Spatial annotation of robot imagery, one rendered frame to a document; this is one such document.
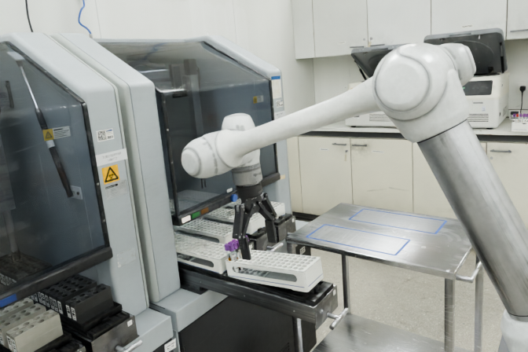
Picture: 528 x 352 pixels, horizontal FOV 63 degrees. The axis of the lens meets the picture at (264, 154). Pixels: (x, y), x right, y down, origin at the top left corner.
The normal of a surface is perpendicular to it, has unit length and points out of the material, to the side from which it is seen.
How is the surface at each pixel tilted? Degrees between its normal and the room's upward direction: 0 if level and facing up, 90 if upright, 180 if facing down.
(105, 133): 90
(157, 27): 90
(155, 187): 90
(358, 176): 90
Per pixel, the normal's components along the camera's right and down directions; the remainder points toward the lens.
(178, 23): 0.81, 0.05
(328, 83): -0.58, 0.21
